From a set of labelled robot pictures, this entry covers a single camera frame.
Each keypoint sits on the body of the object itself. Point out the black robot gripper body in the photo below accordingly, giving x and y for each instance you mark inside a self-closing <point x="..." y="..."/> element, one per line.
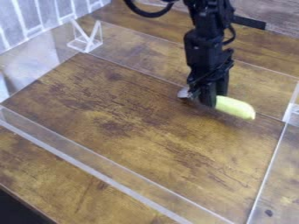
<point x="206" y="56"/>

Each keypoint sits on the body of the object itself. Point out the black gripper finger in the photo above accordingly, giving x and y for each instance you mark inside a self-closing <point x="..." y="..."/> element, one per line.
<point x="224" y="83"/>
<point x="209" y="94"/>

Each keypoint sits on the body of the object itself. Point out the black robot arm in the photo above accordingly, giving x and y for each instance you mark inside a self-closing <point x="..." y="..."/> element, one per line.
<point x="212" y="15"/>

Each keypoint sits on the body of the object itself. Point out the black strip on table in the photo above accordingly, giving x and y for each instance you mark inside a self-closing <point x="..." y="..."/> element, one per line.
<point x="250" y="22"/>

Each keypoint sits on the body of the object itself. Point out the clear acrylic back wall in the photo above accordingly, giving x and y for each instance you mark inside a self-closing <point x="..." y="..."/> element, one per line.
<point x="262" y="87"/>

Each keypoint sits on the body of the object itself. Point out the clear acrylic wall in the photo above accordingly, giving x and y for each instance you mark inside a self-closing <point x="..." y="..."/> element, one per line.
<point x="277" y="204"/>
<point x="163" y="200"/>
<point x="262" y="87"/>
<point x="33" y="59"/>

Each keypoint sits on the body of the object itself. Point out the clear acrylic corner bracket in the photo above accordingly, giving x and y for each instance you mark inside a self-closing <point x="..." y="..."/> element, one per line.
<point x="86" y="43"/>

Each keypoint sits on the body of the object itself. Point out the clear acrylic front wall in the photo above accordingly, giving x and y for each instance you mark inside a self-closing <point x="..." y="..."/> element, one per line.
<point x="163" y="200"/>

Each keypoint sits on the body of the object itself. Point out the clear acrylic right wall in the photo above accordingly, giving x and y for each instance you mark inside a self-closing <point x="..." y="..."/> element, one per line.
<point x="277" y="204"/>

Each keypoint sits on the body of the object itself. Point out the clear acrylic left wall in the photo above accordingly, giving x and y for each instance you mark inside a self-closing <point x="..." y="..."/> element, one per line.
<point x="33" y="59"/>

